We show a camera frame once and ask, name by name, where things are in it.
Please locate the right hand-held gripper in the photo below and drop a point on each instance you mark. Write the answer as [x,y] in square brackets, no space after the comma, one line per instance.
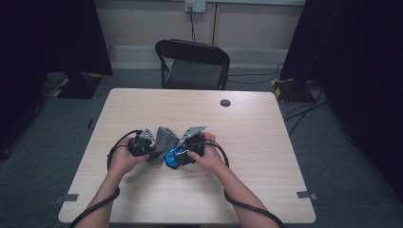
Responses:
[195,145]

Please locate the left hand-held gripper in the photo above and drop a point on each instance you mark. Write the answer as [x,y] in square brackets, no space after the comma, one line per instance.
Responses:
[141,147]

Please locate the grey terry towel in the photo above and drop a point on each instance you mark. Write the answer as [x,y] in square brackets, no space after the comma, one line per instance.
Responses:
[164,142]

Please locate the person's right hand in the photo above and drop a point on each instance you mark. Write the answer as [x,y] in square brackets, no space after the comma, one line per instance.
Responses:
[212,158]

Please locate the person's left hand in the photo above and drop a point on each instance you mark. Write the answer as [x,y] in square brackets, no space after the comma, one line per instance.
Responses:
[122,163]

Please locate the black folding chair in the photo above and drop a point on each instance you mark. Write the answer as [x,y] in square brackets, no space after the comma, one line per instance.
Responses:
[193,72]

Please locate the black stand base, striped tape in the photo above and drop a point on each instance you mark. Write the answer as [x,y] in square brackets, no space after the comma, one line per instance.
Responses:
[79,85]
[291,90]

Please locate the grey floor tape strip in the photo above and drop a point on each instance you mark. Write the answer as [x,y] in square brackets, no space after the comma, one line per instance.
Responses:
[66,198]
[305,194]

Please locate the black curtain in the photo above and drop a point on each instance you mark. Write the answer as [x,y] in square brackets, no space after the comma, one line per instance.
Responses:
[38,47]
[358,63]

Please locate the white wall socket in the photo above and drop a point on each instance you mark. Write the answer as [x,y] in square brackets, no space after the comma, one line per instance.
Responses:
[195,5]

